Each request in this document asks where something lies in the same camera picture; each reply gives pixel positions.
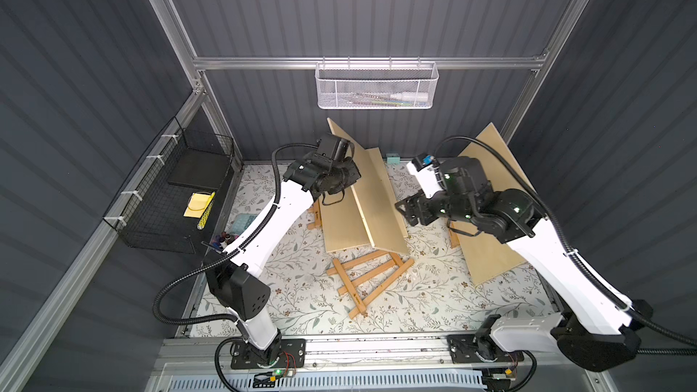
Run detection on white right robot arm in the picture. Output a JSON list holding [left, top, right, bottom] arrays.
[[395, 154, 641, 372]]

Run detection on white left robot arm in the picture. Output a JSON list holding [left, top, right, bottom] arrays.
[[206, 134, 360, 366]]

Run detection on wooden easel under boards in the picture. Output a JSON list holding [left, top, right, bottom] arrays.
[[307, 201, 322, 230]]

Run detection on pink cup with markers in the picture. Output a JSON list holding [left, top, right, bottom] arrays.
[[209, 232, 237, 253]]

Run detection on white wire mesh basket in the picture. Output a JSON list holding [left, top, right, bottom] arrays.
[[314, 60, 439, 110]]

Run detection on small teal box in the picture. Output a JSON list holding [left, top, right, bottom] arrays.
[[385, 154, 400, 164]]

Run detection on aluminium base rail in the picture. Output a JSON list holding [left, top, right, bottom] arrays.
[[157, 328, 600, 377]]

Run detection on teal desk calculator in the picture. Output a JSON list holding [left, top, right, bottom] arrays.
[[227, 213, 258, 236]]

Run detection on yellow sticky note pad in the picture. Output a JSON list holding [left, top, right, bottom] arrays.
[[183, 192, 215, 219]]

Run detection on small wooden easel frame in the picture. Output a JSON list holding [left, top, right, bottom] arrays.
[[448, 230, 460, 249]]

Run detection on black tray in basket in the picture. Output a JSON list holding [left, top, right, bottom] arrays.
[[167, 149, 230, 191]]

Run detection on black wire wall basket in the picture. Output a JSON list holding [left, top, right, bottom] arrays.
[[103, 120, 235, 256]]

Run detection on large plywood board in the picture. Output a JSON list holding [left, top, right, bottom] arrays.
[[457, 123, 532, 286]]

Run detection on white tube in basket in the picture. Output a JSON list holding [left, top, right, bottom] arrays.
[[388, 92, 430, 105]]

